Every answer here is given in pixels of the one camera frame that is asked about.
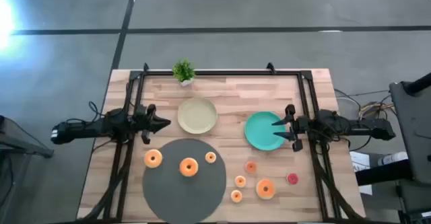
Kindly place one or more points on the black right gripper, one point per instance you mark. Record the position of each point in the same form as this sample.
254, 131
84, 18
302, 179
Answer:
301, 124

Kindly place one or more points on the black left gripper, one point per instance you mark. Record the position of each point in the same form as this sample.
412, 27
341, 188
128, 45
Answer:
144, 123

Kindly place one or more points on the large toy donut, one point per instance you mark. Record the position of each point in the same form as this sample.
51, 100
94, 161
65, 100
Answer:
149, 161
261, 193
183, 171

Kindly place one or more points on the small pink-red toy donut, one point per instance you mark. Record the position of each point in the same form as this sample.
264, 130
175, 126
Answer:
289, 180

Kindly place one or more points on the small drizzled red-orange donut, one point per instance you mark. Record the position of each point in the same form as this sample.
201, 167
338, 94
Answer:
248, 169

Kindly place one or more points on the small sprinkled toy donut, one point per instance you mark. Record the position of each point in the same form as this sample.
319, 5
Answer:
207, 158

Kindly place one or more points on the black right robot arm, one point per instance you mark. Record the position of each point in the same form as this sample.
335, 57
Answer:
353, 128

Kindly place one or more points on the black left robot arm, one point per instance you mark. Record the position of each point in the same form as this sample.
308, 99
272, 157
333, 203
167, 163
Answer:
94, 127

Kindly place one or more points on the teal round plate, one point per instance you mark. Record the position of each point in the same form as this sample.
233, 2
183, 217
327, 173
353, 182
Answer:
261, 131

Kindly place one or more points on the cream round plate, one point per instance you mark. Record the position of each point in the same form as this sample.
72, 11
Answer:
197, 116

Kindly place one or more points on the green plant in white pot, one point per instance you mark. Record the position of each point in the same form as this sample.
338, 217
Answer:
183, 71

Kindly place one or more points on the grey round woven placemat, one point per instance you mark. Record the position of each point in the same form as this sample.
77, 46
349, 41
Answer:
183, 197

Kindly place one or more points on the white paper sheet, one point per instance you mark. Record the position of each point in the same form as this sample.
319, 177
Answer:
360, 167

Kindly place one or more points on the black bench bar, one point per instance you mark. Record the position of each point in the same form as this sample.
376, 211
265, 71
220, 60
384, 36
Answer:
384, 173

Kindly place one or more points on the white bottle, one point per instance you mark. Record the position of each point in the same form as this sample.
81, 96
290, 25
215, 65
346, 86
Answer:
392, 158

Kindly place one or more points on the grey chair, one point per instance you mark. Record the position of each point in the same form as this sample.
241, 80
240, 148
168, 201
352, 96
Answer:
410, 123

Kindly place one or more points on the grey side table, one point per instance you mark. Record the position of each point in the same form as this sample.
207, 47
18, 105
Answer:
20, 140

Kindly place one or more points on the black aluminium rig frame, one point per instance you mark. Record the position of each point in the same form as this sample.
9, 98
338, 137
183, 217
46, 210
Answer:
219, 72

